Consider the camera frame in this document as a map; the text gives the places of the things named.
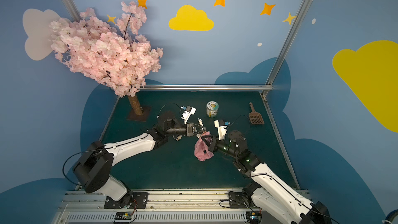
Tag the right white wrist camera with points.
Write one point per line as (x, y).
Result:
(222, 127)

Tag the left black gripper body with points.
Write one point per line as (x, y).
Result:
(189, 129)

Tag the white strap watch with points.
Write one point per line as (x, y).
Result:
(200, 123)

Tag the right circuit board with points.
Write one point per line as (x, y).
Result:
(253, 217)

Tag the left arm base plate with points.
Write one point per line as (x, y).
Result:
(136, 201)

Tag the pink cloth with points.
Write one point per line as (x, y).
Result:
(201, 150)

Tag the right aluminium frame post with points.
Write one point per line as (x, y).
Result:
(301, 14)

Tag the left circuit board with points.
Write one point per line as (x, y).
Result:
(123, 218)

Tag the jar with sunflower lid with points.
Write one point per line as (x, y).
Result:
(212, 109)

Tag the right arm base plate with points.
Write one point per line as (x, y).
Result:
(241, 199)

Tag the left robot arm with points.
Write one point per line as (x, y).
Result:
(95, 164)

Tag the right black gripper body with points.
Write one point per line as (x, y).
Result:
(213, 144)

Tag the pink blossom tree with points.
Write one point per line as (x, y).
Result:
(115, 56)

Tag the circuit board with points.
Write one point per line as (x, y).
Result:
(123, 218)
(253, 217)

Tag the back aluminium frame bar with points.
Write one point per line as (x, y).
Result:
(207, 88)

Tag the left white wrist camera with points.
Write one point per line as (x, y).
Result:
(187, 112)

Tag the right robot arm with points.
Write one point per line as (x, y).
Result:
(268, 191)

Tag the brown tree base plate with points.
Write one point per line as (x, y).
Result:
(142, 118)

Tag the aluminium front rail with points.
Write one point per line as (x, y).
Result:
(164, 206)

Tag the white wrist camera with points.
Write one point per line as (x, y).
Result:
(222, 127)
(187, 112)

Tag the brown litter scoop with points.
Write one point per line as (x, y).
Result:
(255, 117)

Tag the cream looped watch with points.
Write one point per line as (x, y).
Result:
(177, 137)

